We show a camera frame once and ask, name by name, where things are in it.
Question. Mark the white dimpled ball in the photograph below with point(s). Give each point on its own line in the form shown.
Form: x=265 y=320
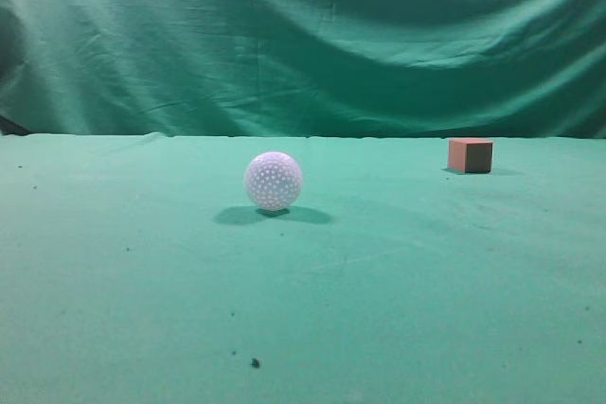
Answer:
x=273 y=181

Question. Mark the green table cloth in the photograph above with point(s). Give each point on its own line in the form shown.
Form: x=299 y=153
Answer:
x=135 y=269

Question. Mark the green backdrop curtain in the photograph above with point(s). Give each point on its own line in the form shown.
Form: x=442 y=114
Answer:
x=338 y=68

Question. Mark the pink cube block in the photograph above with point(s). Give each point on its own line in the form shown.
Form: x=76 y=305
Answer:
x=470 y=155

